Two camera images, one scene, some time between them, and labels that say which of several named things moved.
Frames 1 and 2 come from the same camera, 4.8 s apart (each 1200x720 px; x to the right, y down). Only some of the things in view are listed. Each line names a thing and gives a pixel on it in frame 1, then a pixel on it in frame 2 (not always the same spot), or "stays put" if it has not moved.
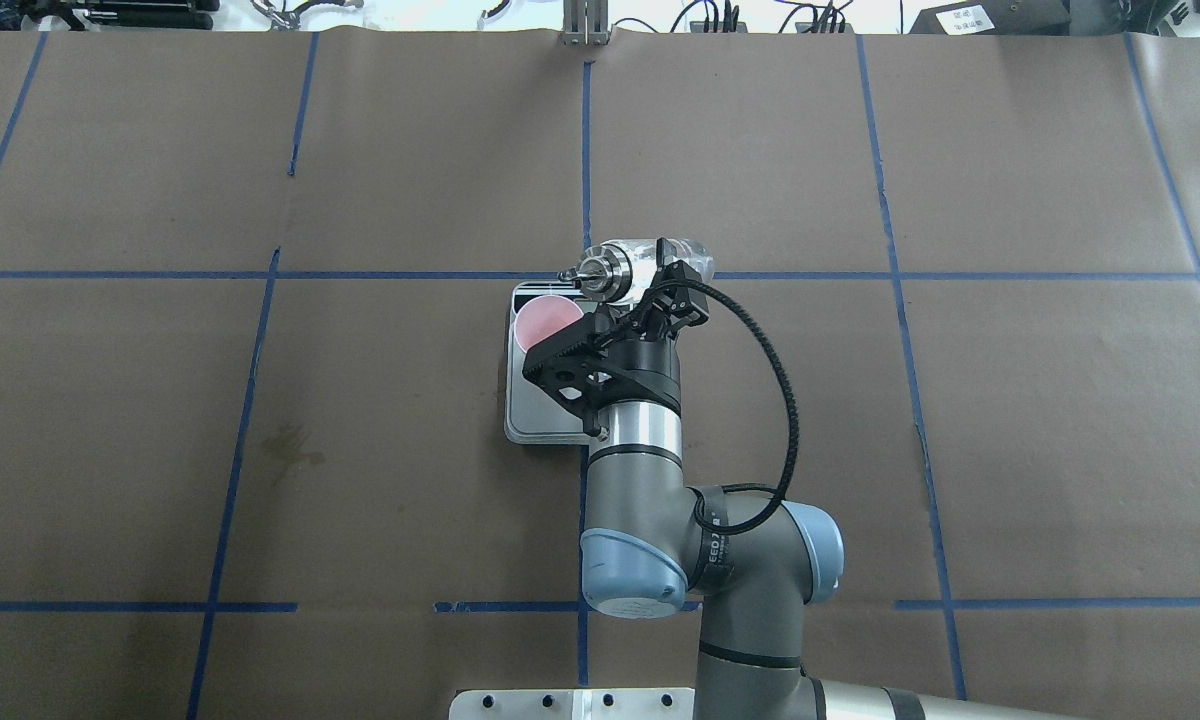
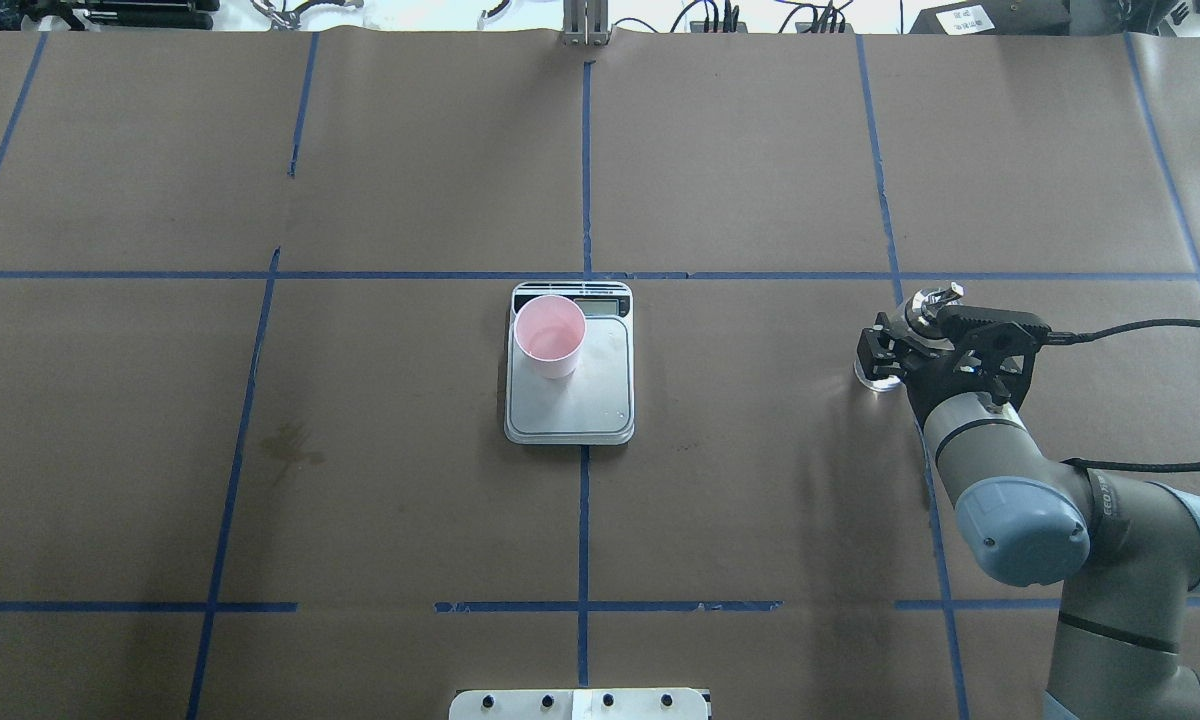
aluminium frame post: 585,23 stays put
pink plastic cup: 541,317 stays put
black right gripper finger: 683,308 -> 878,352
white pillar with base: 574,704 stays put
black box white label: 996,17 stays put
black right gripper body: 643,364 -> 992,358
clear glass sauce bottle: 625,269 -> 922,307
